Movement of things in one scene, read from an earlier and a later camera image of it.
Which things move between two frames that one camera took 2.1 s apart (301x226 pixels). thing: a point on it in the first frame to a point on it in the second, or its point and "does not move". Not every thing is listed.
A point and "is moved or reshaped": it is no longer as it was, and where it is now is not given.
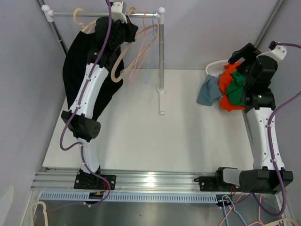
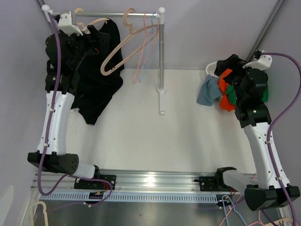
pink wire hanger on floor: x=258 y=222 does not move
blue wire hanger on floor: x=235 y=211 does not move
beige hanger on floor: x=44 y=212 does not move
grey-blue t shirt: x=209 y=91 does not move
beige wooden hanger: x=138 y=34 is moved or reshaped
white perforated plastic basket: x=216 y=68 does not move
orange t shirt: x=223 y=80 does not move
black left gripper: x=131 y=29 to x=99 y=45
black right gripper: x=249 y=52 to x=233 y=63
